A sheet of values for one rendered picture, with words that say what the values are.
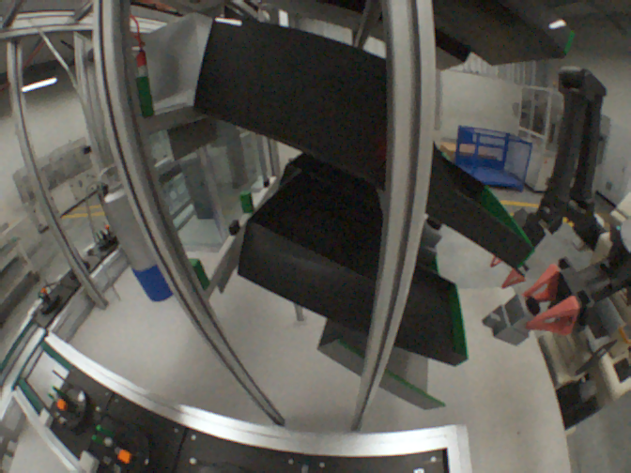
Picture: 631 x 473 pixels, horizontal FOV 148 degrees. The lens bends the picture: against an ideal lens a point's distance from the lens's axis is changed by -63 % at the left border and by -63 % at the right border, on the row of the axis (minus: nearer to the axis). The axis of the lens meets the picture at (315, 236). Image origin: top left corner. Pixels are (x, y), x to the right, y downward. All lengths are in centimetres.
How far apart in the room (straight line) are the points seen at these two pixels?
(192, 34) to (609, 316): 173
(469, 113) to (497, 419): 912
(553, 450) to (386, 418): 50
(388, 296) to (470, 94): 928
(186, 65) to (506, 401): 160
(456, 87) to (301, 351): 897
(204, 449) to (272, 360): 32
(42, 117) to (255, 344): 1113
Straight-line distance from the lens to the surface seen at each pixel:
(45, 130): 1128
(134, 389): 71
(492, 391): 75
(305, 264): 20
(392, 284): 16
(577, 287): 39
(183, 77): 119
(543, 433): 81
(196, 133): 26
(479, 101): 954
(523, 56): 23
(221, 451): 54
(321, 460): 49
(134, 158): 17
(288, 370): 68
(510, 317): 38
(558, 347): 106
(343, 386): 65
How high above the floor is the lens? 146
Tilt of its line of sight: 33 degrees down
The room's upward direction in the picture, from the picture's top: 5 degrees counter-clockwise
